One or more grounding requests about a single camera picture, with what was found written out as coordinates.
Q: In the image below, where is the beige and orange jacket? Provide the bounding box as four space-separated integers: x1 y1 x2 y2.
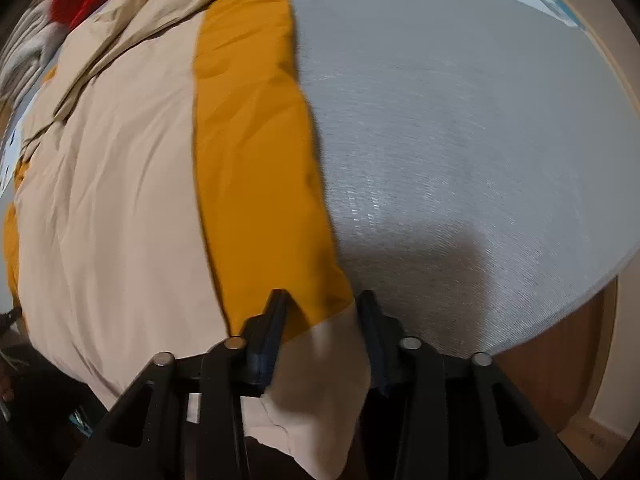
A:
4 0 370 479

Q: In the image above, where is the grey and printed bed sheet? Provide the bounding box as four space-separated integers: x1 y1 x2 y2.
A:
290 0 639 356

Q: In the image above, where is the grey white striped garment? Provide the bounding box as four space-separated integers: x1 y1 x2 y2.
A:
1 0 68 107

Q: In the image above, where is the wooden bed frame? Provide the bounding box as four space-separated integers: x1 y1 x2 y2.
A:
496 278 618 432

